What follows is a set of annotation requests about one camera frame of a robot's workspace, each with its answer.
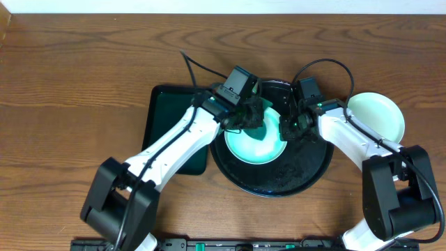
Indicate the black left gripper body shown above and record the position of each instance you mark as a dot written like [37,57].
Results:
[251,116]

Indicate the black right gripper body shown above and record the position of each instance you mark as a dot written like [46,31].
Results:
[292,130]

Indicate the green wavy sponge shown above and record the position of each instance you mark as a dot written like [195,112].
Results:
[259,133]

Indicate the pale green plate top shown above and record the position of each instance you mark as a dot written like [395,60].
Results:
[254,151]

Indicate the pale green plate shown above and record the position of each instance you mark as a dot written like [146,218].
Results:
[254,151]
[379,113]

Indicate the pale green plate bottom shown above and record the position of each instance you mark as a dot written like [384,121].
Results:
[379,113]

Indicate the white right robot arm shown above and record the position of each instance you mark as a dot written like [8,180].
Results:
[399,194]

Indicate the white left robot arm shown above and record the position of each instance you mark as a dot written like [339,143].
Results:
[122,201]

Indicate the black round tray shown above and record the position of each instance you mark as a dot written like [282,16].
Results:
[296,169]

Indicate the black rectangular tray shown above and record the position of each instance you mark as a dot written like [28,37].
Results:
[167,106]

